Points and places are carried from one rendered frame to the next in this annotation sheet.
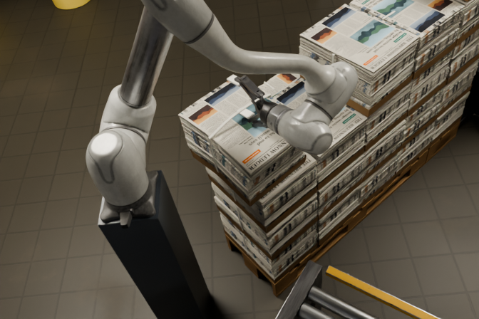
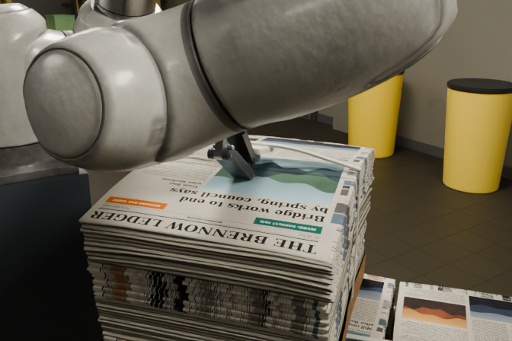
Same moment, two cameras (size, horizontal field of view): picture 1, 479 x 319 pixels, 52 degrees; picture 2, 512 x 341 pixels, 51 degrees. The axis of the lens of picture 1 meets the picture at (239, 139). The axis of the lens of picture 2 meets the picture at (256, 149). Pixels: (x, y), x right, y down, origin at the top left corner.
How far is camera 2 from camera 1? 1.40 m
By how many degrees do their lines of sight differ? 52
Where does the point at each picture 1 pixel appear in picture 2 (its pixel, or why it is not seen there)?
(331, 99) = not seen: outside the picture
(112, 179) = not seen: outside the picture
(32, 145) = not seen: hidden behind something
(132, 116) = (82, 19)
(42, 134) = not seen: hidden behind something
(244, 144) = (167, 184)
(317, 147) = (29, 89)
